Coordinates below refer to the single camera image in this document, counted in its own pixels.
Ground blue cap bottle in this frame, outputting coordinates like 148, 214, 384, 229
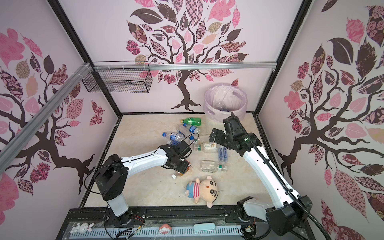
162, 132, 185, 142

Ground red yellow label tea bottle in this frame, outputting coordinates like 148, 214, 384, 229
171, 171, 184, 180

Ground Pocari Sweat blue bottle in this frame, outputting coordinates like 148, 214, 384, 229
183, 123, 200, 134

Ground white bin pink liner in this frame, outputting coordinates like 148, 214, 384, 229
203, 84, 248, 122

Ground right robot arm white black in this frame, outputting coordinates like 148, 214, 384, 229
209, 114, 313, 236

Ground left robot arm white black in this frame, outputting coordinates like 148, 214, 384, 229
93, 141, 192, 225

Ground upright blue label water bottle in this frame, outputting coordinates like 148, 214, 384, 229
218, 146, 228, 164

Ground clear bottle green cap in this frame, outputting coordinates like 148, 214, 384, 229
200, 160, 227, 173

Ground green bottle at back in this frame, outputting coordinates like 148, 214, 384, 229
181, 117, 202, 126

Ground cartoon boy plush doll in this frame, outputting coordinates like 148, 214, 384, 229
185, 176, 219, 209

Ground red white small figurine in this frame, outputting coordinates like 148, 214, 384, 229
159, 224, 172, 235

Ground teal eraser block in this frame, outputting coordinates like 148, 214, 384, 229
193, 223, 216, 232

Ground white bunny figurine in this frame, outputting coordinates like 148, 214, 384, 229
70, 223, 94, 234

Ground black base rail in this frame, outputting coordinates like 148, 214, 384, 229
55, 203, 316, 240

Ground black wire basket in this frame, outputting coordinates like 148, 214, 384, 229
82, 60, 153, 94

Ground white cable duct strip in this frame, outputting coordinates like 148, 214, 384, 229
65, 226, 242, 240

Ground aluminium rail back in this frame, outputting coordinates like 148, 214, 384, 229
93, 62, 277, 71

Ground aluminium rail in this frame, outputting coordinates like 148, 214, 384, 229
1, 63, 92, 173
93, 62, 277, 71

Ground black corrugated right cable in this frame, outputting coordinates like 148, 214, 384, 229
230, 112, 332, 240

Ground aluminium rail left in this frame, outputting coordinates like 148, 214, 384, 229
1, 63, 92, 173

